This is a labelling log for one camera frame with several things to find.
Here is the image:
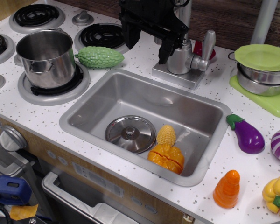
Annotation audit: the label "front stove burner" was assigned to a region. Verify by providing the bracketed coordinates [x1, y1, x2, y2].
[18, 62, 91, 106]

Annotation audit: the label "purple toy eggplant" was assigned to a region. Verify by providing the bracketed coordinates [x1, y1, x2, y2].
[226, 114, 265, 154]

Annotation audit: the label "silver toy faucet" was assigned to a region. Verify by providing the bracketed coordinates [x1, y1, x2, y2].
[152, 0, 217, 90]

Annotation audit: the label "yellow toy bell pepper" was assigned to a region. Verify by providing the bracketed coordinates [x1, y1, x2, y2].
[262, 177, 280, 215]

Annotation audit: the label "yellow tape piece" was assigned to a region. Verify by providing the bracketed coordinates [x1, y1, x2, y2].
[9, 204, 39, 221]

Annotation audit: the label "orange toy carrot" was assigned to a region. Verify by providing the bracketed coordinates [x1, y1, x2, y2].
[213, 170, 240, 209]

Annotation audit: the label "grey dishwasher door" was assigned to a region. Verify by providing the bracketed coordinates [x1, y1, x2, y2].
[42, 172, 141, 224]

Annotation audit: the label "grey vertical pole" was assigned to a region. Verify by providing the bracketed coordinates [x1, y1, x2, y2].
[250, 0, 279, 44]

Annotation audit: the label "green toy bitter gourd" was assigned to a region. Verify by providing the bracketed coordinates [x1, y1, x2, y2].
[74, 46, 125, 68]

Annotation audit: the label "back right stove burner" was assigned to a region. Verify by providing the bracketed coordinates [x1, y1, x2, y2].
[74, 23, 129, 54]

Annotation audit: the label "silver oven knob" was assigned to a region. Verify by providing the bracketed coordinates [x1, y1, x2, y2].
[0, 125, 28, 152]

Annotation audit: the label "blue clamp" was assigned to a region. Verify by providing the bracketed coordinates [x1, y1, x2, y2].
[0, 175, 32, 205]

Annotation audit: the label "grey sink basin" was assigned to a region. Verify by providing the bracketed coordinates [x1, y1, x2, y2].
[60, 69, 231, 187]

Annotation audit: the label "far left stove burner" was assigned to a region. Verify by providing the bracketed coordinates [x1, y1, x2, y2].
[0, 34, 15, 64]

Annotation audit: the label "red toy item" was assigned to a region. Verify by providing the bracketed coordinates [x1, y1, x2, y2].
[193, 41, 216, 60]

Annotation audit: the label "stainless steel pot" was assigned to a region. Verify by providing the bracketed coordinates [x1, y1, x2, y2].
[16, 29, 76, 89]

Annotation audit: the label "green plastic plate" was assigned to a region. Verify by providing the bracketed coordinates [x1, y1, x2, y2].
[234, 44, 280, 71]

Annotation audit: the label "grey stove knob back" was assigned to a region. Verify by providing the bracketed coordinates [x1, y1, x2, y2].
[72, 10, 94, 26]

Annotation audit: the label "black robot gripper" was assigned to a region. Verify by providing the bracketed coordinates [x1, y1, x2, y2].
[119, 0, 189, 64]

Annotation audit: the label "green cutting board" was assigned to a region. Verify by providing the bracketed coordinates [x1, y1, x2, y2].
[229, 76, 280, 118]

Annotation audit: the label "stacked steel bowls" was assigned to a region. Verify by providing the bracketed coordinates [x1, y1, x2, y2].
[237, 63, 280, 96]

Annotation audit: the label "orange toy pumpkin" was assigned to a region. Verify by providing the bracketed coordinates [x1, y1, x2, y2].
[147, 143, 184, 175]

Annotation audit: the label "back left stove burner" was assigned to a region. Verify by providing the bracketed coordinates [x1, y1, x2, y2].
[9, 4, 65, 34]

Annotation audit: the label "steel pot lid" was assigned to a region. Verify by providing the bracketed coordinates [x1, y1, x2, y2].
[105, 115, 156, 154]

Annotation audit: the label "yellow toy corn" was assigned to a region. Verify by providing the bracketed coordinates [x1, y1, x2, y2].
[156, 125, 176, 146]

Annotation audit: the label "stove burner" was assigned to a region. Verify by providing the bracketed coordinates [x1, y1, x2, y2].
[9, 4, 65, 34]
[0, 34, 15, 64]
[18, 62, 91, 106]
[74, 23, 129, 54]

